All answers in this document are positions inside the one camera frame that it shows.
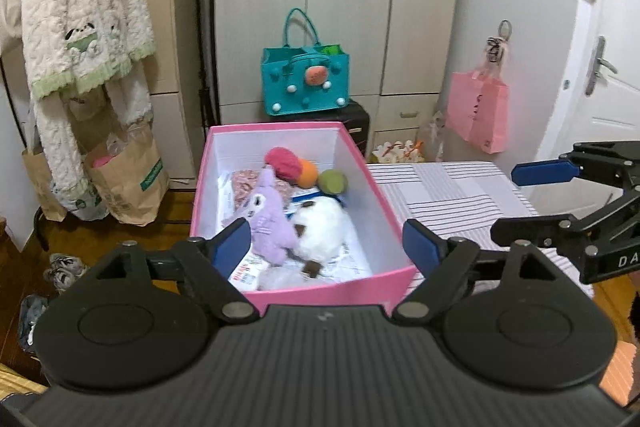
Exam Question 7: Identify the pink floral scrunchie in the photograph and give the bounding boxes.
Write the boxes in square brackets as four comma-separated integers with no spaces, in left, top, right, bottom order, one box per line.
[231,169,293,212]

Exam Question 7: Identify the white plastic bag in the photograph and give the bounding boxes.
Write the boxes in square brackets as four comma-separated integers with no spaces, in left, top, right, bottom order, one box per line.
[50,182,108,222]

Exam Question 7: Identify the green soft ball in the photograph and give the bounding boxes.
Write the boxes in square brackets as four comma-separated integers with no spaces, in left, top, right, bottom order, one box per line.
[318,169,348,196]

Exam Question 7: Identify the black suitcase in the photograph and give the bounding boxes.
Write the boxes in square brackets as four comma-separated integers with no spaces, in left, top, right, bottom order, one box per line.
[265,101,372,162]

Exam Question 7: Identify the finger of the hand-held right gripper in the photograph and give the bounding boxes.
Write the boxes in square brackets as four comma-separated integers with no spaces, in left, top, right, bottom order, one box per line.
[490,186,640,249]
[511,141,640,188]

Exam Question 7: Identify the striped tablecloth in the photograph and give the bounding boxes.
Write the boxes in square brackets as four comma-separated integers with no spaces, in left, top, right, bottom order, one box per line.
[367,162,593,298]

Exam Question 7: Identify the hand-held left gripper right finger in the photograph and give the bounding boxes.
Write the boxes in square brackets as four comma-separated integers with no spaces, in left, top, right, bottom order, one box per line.
[391,219,568,327]

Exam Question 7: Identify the hair ties on wall hook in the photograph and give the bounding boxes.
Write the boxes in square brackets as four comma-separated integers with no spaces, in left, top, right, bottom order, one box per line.
[484,19,513,68]

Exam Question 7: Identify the brown paper bag green label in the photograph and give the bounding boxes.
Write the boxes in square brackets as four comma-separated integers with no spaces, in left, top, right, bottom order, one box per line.
[84,122,171,227]

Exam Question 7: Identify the pink storage box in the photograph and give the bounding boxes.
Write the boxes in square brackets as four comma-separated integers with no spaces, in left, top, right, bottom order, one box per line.
[189,122,418,315]

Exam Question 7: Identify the colourful gift bag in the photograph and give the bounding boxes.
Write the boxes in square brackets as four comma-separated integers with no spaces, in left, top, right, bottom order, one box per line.
[371,141,426,165]

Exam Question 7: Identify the dark cloth bundle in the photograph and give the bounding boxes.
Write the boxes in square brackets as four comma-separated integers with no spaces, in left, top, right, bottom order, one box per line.
[17,294,51,350]

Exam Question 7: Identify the silver door handle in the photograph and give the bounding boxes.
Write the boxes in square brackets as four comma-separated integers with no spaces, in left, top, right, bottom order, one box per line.
[585,36,618,96]

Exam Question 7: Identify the blue wipes packet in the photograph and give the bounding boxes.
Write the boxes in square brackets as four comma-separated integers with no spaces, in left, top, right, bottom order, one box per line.
[289,187,348,210]

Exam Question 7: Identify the printed paper sheets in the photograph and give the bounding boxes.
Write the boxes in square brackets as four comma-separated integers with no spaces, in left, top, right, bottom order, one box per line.
[220,172,373,293]

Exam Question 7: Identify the white cat plush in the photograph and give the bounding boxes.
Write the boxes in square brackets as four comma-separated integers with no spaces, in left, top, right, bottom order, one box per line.
[290,197,353,280]

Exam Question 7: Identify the orange checked cloth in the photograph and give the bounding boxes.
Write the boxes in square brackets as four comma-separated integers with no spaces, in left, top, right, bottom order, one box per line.
[597,339,640,403]

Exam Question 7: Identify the white wardrobe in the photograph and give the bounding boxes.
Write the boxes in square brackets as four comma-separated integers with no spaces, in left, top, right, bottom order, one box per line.
[215,0,463,162]

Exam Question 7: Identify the purple plush toy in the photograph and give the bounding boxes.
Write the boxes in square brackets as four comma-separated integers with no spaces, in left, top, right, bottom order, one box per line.
[222,166,298,265]

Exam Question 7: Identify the yellow blanket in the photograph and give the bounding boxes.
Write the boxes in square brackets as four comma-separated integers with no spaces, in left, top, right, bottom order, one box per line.
[0,359,48,408]

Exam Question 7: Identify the beige cabinet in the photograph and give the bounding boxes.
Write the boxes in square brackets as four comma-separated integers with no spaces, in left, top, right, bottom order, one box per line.
[142,0,206,180]

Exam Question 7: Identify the grey sneaker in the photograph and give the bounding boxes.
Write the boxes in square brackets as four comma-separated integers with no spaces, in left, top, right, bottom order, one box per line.
[49,253,88,275]
[44,269,81,294]

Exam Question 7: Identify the pink shopping bag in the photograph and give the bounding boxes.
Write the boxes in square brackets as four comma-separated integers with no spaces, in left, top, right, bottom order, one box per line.
[445,69,510,154]

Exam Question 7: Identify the teal felt handbag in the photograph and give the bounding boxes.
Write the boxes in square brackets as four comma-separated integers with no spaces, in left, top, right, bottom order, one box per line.
[262,8,350,116]

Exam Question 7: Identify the plain brown paper bag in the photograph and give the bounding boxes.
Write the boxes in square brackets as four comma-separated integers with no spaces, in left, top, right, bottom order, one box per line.
[21,147,68,223]

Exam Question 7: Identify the orange plush ball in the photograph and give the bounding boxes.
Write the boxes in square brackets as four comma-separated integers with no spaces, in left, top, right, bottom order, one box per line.
[297,159,320,188]

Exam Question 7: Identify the clear plastic bag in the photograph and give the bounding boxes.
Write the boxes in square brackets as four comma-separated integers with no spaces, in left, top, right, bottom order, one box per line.
[417,109,448,164]

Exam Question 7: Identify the white door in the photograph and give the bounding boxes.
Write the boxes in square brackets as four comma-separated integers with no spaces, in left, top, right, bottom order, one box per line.
[535,0,640,208]

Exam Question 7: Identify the white tissue pack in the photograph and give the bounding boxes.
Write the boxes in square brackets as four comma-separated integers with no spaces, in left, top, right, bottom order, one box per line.
[227,252,271,292]

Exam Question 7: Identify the beige canvas tote bag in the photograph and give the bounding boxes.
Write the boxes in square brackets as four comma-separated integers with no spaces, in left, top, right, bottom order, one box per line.
[0,0,26,52]

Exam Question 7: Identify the red plush toy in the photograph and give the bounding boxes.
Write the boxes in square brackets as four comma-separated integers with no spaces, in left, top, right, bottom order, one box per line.
[264,147,303,182]

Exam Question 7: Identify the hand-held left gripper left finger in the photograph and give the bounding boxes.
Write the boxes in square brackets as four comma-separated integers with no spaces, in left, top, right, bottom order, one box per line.
[90,217,261,323]

